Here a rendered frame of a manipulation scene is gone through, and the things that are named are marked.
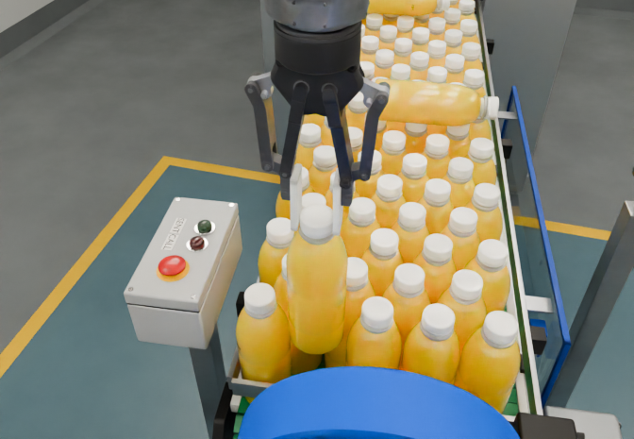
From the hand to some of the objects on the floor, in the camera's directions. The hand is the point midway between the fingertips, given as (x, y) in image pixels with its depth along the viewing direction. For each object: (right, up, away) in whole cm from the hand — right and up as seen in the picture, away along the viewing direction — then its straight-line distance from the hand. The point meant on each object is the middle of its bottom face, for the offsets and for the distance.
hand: (317, 201), depth 63 cm
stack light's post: (+48, -86, +96) cm, 138 cm away
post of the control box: (-18, -91, +90) cm, 129 cm away
